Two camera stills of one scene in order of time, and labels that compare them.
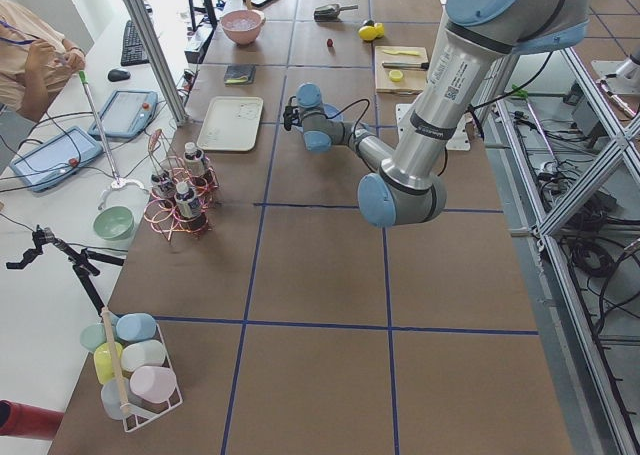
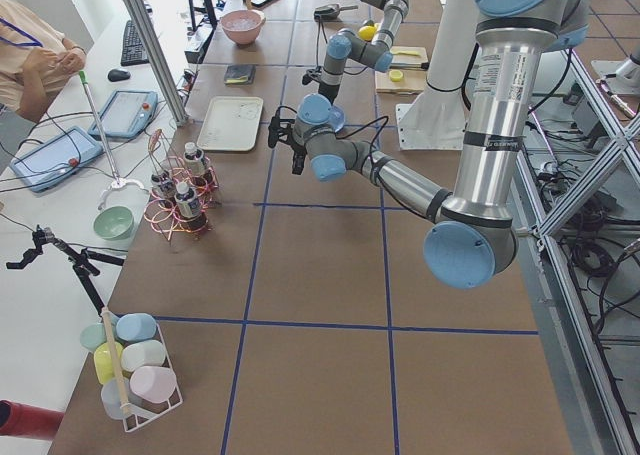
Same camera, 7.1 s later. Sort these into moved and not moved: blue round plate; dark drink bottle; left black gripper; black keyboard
Moved: left black gripper
Not moved: blue round plate; black keyboard; dark drink bottle
